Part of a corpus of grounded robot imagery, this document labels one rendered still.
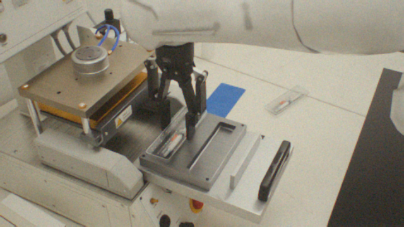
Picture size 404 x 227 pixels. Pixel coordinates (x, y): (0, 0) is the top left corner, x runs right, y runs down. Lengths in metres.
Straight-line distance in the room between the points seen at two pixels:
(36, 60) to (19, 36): 0.11
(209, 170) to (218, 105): 0.59
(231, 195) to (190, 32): 0.41
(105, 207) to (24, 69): 0.37
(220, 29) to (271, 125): 0.89
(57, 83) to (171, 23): 0.44
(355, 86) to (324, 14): 1.20
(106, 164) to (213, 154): 0.23
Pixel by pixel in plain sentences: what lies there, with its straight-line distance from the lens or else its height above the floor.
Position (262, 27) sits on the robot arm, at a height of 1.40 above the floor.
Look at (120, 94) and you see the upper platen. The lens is 0.96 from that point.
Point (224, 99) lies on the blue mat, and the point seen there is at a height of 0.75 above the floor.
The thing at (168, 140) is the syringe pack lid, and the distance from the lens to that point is 0.91.
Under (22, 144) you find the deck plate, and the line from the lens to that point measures 1.10.
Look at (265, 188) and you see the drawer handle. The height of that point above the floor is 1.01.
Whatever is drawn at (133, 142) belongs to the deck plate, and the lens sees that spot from 1.03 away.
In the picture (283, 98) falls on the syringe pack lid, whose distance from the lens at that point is 1.44.
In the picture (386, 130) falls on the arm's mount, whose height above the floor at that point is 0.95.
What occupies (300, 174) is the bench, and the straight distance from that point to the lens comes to 1.22.
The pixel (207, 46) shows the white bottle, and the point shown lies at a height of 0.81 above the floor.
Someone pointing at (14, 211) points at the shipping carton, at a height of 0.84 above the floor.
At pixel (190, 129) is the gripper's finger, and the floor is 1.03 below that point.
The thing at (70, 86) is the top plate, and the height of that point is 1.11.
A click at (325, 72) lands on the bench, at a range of 1.66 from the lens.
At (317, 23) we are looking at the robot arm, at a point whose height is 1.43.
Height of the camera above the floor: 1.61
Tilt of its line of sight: 38 degrees down
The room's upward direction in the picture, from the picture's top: straight up
